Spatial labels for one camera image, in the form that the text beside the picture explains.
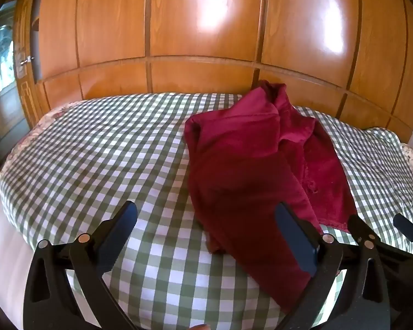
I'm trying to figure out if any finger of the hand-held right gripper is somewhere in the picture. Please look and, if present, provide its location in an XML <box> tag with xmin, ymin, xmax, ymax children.
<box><xmin>347</xmin><ymin>215</ymin><xmax>381</xmax><ymax>245</ymax></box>
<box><xmin>393</xmin><ymin>213</ymin><xmax>413</xmax><ymax>244</ymax></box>

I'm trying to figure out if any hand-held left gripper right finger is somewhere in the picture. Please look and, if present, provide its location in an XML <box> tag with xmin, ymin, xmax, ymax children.
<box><xmin>275</xmin><ymin>202</ymin><xmax>391</xmax><ymax>330</ymax></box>

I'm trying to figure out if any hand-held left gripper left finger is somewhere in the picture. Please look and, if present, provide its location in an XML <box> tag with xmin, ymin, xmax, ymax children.
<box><xmin>23</xmin><ymin>201</ymin><xmax>138</xmax><ymax>330</ymax></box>

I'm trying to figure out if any dark red garment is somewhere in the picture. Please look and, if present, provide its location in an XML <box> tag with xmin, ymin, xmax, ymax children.
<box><xmin>183</xmin><ymin>80</ymin><xmax>358</xmax><ymax>315</ymax></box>

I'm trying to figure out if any green white checked bed sheet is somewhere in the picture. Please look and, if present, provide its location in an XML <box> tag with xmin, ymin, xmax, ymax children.
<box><xmin>0</xmin><ymin>93</ymin><xmax>413</xmax><ymax>330</ymax></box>

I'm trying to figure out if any wooden door with glass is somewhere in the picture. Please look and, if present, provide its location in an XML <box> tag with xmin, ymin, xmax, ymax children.
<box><xmin>0</xmin><ymin>0</ymin><xmax>31</xmax><ymax>160</ymax></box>

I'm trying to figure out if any wooden wardrobe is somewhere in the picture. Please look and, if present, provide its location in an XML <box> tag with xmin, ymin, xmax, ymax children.
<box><xmin>14</xmin><ymin>0</ymin><xmax>413</xmax><ymax>141</ymax></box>

